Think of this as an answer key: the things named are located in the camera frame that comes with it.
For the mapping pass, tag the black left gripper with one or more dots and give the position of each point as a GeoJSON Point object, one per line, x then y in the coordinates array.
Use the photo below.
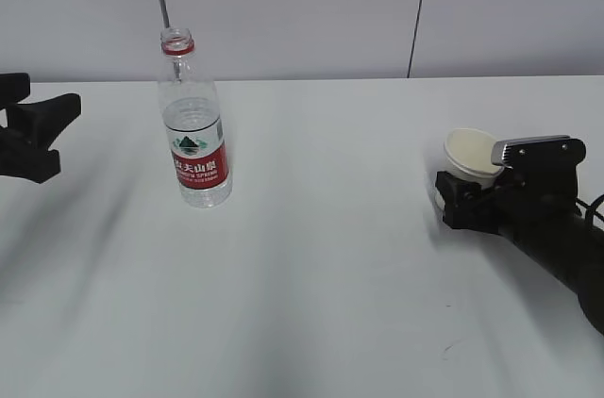
{"type": "Point", "coordinates": [32, 129]}

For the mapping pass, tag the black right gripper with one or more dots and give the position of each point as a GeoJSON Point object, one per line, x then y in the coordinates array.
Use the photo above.
{"type": "Point", "coordinates": [518, 206]}

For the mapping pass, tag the white paper cup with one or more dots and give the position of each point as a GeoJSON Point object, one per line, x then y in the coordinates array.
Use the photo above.
{"type": "Point", "coordinates": [467, 155]}

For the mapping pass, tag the clear Nongfu Spring water bottle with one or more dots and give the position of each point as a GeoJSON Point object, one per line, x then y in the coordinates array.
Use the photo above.
{"type": "Point", "coordinates": [190, 112]}

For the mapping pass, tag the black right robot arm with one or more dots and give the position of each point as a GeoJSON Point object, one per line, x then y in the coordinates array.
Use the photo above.
{"type": "Point", "coordinates": [575, 258]}

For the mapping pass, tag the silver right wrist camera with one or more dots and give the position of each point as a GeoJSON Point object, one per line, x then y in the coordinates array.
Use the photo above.
{"type": "Point", "coordinates": [547, 155]}

